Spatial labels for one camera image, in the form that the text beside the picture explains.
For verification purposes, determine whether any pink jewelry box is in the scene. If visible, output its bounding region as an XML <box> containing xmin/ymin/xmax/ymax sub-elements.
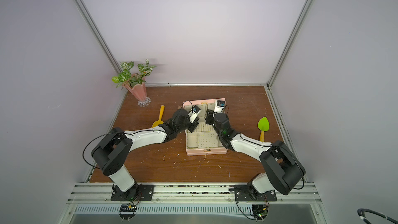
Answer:
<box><xmin>183</xmin><ymin>98</ymin><xmax>227</xmax><ymax>156</ymax></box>

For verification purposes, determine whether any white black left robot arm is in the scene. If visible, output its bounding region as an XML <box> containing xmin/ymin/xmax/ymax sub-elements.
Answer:
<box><xmin>91</xmin><ymin>105</ymin><xmax>201</xmax><ymax>194</ymax></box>

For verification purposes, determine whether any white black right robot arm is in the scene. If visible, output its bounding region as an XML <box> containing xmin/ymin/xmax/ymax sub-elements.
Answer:
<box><xmin>205</xmin><ymin>110</ymin><xmax>306</xmax><ymax>196</ymax></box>

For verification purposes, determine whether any yellow plastic garden shovel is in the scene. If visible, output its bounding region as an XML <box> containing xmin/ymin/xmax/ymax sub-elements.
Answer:
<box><xmin>152</xmin><ymin>105</ymin><xmax>165</xmax><ymax>128</ymax></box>

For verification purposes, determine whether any plant in pink vase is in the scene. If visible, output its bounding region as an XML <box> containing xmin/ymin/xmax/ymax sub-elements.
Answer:
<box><xmin>112</xmin><ymin>59</ymin><xmax>156</xmax><ymax>107</ymax></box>

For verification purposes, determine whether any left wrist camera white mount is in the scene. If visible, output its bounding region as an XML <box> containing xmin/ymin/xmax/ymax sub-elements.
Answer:
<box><xmin>190</xmin><ymin>105</ymin><xmax>201</xmax><ymax>123</ymax></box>

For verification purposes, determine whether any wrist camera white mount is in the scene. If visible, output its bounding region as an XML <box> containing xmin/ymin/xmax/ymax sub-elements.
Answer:
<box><xmin>190</xmin><ymin>105</ymin><xmax>201</xmax><ymax>123</ymax></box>
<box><xmin>214</xmin><ymin>99</ymin><xmax>226</xmax><ymax>113</ymax></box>

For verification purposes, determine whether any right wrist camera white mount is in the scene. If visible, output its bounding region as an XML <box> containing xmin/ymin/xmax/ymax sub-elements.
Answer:
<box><xmin>214</xmin><ymin>99</ymin><xmax>226</xmax><ymax>113</ymax></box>

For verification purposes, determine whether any green trowel yellow handle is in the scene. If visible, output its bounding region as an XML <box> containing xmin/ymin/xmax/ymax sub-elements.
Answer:
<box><xmin>258</xmin><ymin>117</ymin><xmax>270</xmax><ymax>142</ymax></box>

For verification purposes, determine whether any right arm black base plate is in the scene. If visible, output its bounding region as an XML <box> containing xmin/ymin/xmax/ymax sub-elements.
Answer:
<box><xmin>229</xmin><ymin>185</ymin><xmax>277</xmax><ymax>202</ymax></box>

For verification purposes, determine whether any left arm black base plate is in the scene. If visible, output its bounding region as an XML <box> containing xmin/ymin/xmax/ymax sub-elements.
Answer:
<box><xmin>110</xmin><ymin>183</ymin><xmax>155</xmax><ymax>202</ymax></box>

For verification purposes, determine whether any right circuit board with wires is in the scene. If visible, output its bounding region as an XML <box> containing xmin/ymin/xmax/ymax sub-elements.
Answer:
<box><xmin>235</xmin><ymin>202</ymin><xmax>269</xmax><ymax>222</ymax></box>

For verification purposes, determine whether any circuit board with wires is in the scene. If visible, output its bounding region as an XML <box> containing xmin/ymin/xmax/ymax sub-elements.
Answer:
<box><xmin>119</xmin><ymin>203</ymin><xmax>138</xmax><ymax>222</ymax></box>
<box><xmin>235</xmin><ymin>202</ymin><xmax>269</xmax><ymax>222</ymax></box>

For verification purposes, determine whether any left circuit board with wires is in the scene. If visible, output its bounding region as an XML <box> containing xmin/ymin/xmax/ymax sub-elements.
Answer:
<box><xmin>119</xmin><ymin>203</ymin><xmax>138</xmax><ymax>222</ymax></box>

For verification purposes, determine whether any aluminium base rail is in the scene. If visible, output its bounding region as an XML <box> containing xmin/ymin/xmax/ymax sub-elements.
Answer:
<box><xmin>55</xmin><ymin>183</ymin><xmax>327</xmax><ymax>224</ymax></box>

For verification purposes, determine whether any black cable loop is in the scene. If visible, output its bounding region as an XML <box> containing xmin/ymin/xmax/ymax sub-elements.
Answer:
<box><xmin>357</xmin><ymin>208</ymin><xmax>398</xmax><ymax>224</ymax></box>

